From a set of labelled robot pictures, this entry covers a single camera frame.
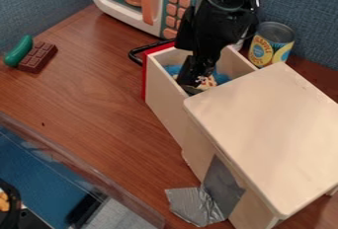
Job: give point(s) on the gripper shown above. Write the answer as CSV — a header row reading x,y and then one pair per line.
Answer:
x,y
215,29

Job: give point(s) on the blue plush toy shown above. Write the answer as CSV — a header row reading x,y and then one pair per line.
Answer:
x,y
220,79

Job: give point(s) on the drawer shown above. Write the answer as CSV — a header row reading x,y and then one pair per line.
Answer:
x,y
165,88

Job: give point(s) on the yellow and blue can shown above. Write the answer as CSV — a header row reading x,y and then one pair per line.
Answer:
x,y
269,47

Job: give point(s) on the toy microwave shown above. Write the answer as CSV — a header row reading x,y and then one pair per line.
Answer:
x,y
152,4

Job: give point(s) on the cabinet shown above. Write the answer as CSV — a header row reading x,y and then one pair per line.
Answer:
x,y
268,131

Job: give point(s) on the grey tape patch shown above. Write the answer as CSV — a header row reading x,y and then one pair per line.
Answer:
x,y
207,196

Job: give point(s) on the brown toy chocolate bar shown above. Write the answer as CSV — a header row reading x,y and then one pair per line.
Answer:
x,y
38,57

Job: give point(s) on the green toy pickle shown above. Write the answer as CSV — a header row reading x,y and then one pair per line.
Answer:
x,y
17,52

